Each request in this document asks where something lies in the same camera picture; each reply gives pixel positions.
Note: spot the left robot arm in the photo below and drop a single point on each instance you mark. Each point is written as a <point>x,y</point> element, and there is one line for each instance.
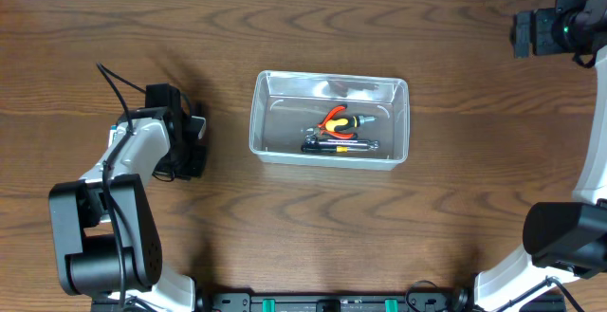
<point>106,243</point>

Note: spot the silver ratchet wrench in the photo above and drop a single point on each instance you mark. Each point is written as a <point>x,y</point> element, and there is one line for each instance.
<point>324,141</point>

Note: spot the clear plastic container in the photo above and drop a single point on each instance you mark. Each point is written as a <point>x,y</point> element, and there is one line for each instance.
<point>286,103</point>

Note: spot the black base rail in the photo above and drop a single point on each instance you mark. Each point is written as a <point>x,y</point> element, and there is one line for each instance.
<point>423,299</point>

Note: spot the black yellow precision screwdriver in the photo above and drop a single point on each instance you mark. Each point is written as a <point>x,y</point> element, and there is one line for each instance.
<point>334,149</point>

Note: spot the blue white cardboard box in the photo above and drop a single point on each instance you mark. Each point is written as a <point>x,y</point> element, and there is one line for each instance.
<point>112,135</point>

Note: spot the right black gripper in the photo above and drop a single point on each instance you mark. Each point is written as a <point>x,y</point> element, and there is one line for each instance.
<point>522,34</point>

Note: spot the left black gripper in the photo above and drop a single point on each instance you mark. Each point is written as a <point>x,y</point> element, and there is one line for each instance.
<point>196,158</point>

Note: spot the stubby black yellow screwdriver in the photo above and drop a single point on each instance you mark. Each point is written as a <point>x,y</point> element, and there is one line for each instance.
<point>343,124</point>

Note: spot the red black cutting pliers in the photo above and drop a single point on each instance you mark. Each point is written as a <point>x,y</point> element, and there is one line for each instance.
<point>319,130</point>

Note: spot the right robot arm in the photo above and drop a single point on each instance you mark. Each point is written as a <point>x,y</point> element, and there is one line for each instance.
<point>563,241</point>

